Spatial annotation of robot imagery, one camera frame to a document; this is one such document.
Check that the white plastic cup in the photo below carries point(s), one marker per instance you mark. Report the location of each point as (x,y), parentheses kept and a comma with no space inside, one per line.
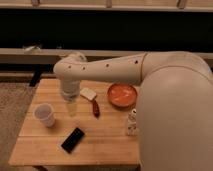
(45,114)

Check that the wooden table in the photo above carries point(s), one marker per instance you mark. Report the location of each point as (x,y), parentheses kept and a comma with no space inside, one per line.
(104,142)

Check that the white sponge block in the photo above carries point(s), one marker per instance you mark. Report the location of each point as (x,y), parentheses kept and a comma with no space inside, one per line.
(88,93)

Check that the black smartphone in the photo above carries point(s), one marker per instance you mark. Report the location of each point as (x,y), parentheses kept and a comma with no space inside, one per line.
(72,140)

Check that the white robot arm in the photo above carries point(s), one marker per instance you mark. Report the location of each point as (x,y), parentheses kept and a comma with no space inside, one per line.
(174,105)

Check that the clear plastic bottle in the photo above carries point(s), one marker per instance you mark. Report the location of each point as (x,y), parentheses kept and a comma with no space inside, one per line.
(131,126)

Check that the orange ceramic bowl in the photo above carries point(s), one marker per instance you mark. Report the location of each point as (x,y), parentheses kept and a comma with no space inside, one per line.
(122,95)

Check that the dark red chili pepper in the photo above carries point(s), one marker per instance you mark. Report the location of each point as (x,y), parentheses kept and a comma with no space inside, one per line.
(96,110)

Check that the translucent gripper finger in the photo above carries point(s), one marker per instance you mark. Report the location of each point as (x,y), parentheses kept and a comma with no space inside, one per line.
(71,107)

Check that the grey wall rail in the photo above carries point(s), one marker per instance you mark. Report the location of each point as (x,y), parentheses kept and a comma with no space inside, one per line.
(51,56)

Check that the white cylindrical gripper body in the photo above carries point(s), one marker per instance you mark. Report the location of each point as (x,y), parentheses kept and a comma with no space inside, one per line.
(69,89)

